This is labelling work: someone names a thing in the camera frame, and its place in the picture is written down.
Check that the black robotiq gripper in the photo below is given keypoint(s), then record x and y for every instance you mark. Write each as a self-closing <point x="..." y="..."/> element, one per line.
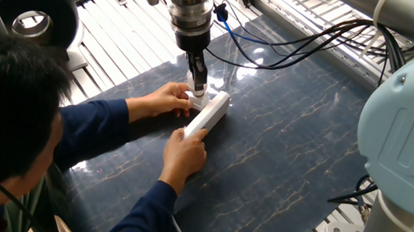
<point x="193" y="42"/>

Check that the navy sleeved right forearm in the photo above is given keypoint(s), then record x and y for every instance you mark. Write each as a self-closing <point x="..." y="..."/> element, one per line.
<point x="145" y="217"/>

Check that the dark marble pattern mat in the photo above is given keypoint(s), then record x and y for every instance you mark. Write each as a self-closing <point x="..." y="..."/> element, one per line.
<point x="263" y="153"/>

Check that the grey device base plate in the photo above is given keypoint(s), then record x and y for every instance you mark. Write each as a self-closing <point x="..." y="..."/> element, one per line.
<point x="77" y="61"/>

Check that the white plug-in bulb holder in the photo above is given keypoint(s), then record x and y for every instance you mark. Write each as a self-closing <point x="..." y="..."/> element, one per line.
<point x="199" y="101"/>

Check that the white LED bulb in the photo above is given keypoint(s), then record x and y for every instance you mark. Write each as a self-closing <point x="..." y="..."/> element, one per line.
<point x="191" y="82"/>

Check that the navy sleeved left forearm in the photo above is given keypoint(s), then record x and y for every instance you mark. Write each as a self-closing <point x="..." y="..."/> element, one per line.
<point x="92" y="133"/>

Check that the green trousered leg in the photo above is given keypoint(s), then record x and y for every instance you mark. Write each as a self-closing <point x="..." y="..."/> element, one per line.
<point x="27" y="209"/>

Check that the person's right hand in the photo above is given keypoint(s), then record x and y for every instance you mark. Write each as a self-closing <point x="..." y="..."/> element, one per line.
<point x="184" y="154"/>

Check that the white power strip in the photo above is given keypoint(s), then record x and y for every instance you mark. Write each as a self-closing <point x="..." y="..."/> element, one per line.
<point x="211" y="112"/>

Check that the person's left hand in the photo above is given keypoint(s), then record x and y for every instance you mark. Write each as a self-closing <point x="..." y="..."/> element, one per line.
<point x="164" y="98"/>

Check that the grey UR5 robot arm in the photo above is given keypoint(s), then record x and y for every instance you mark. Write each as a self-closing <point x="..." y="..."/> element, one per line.
<point x="392" y="125"/>

